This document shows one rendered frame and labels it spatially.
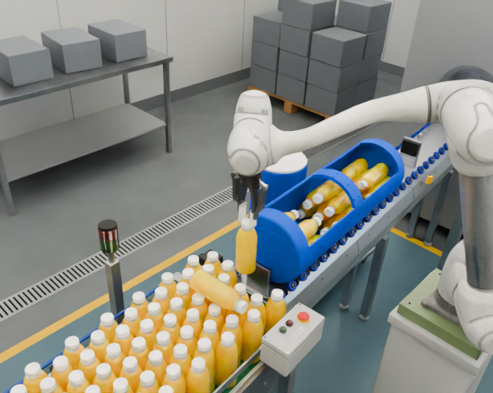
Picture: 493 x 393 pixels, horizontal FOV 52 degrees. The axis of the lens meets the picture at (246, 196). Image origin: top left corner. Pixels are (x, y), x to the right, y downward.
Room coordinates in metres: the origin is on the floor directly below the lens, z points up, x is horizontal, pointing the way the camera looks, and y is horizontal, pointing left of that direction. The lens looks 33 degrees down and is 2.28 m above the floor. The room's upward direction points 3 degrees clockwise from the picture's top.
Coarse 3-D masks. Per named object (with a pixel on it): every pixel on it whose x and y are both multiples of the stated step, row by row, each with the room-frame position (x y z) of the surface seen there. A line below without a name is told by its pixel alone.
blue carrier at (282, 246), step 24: (360, 144) 2.16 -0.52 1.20; (384, 144) 2.12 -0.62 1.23; (336, 168) 2.13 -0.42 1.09; (288, 192) 1.70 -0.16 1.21; (384, 192) 1.91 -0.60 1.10; (264, 216) 1.49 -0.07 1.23; (288, 216) 1.50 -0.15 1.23; (360, 216) 1.75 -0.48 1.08; (264, 240) 1.48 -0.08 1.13; (288, 240) 1.42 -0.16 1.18; (336, 240) 1.60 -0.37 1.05; (264, 264) 1.47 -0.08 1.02; (288, 264) 1.41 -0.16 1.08
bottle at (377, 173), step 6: (372, 168) 2.04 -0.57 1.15; (378, 168) 2.03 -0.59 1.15; (384, 168) 2.05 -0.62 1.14; (366, 174) 1.98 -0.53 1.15; (372, 174) 1.98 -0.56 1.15; (378, 174) 2.00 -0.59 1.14; (384, 174) 2.03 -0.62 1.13; (360, 180) 1.97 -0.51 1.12; (366, 180) 1.95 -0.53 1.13; (372, 180) 1.95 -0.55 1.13; (378, 180) 1.99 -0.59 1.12; (372, 186) 1.96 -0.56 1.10
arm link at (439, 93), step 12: (432, 84) 1.31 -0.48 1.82; (444, 84) 1.29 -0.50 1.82; (456, 84) 1.26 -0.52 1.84; (468, 84) 1.24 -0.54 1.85; (480, 84) 1.25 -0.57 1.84; (492, 84) 1.27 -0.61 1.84; (432, 96) 1.27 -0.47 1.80; (444, 96) 1.24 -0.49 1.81; (432, 108) 1.25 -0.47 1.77; (432, 120) 1.26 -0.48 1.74
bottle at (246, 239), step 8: (240, 232) 1.32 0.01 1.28; (248, 232) 1.31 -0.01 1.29; (256, 232) 1.33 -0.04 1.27; (240, 240) 1.31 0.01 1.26; (248, 240) 1.30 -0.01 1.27; (256, 240) 1.32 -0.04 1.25; (240, 248) 1.30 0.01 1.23; (248, 248) 1.30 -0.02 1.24; (256, 248) 1.32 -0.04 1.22; (240, 256) 1.30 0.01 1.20; (248, 256) 1.30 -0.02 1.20; (256, 256) 1.33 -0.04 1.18; (240, 264) 1.31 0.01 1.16; (248, 264) 1.30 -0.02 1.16; (240, 272) 1.31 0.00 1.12; (248, 272) 1.30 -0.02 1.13
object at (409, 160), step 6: (408, 138) 2.51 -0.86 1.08; (402, 144) 2.51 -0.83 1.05; (408, 144) 2.49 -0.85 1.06; (414, 144) 2.47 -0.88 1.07; (420, 144) 2.47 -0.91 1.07; (402, 150) 2.50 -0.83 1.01; (408, 150) 2.48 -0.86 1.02; (414, 150) 2.46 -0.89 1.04; (402, 156) 2.51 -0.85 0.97; (408, 156) 2.49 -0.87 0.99; (414, 156) 2.46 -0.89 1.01; (408, 162) 2.49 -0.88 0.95; (414, 162) 2.47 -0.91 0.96
